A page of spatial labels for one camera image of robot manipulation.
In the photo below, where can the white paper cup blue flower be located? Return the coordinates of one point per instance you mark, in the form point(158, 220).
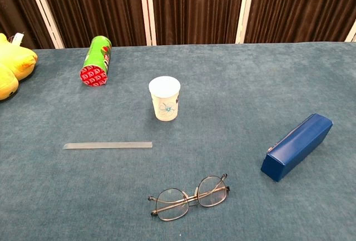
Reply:
point(165, 104)

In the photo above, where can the green chips can red lid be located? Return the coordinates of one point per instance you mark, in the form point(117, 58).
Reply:
point(96, 63)

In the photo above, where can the metal frame eyeglasses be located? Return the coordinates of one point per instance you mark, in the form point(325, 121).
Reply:
point(192, 197)

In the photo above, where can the white folding screen frame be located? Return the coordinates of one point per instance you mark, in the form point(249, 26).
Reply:
point(148, 10)

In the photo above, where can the dark brown curtain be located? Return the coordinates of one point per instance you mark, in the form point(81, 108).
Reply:
point(194, 7)

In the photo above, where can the yellow plush toy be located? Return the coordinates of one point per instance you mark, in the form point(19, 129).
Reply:
point(12, 65)

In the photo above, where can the blue pencil case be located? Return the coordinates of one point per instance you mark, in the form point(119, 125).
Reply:
point(297, 147)

